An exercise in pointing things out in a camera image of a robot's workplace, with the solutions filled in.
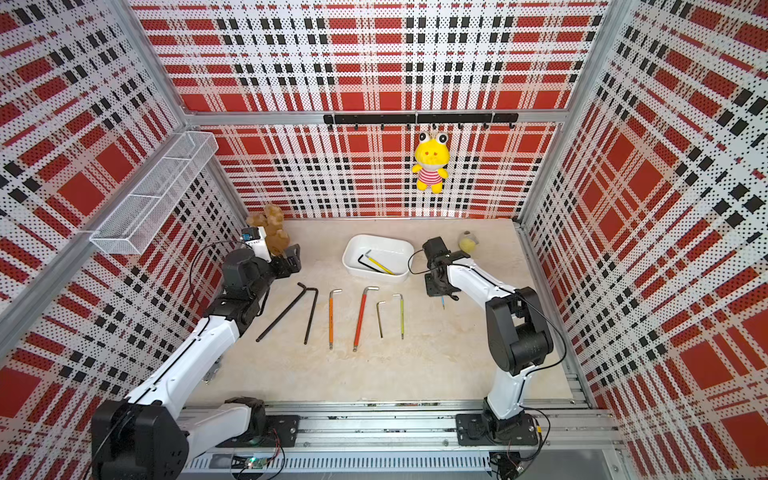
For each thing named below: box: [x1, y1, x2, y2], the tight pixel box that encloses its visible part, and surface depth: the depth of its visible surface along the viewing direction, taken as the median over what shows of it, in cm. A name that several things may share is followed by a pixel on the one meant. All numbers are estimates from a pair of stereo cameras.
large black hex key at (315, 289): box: [304, 287, 319, 345], surface depth 98 cm
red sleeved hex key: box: [352, 286, 380, 352], surface depth 97 cm
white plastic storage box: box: [342, 234, 415, 282], surface depth 110 cm
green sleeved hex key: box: [393, 293, 405, 340], surface depth 98 cm
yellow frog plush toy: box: [411, 131, 451, 194], surface depth 95 cm
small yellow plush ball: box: [459, 238, 477, 253], surface depth 110 cm
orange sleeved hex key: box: [328, 288, 343, 350], surface depth 97 cm
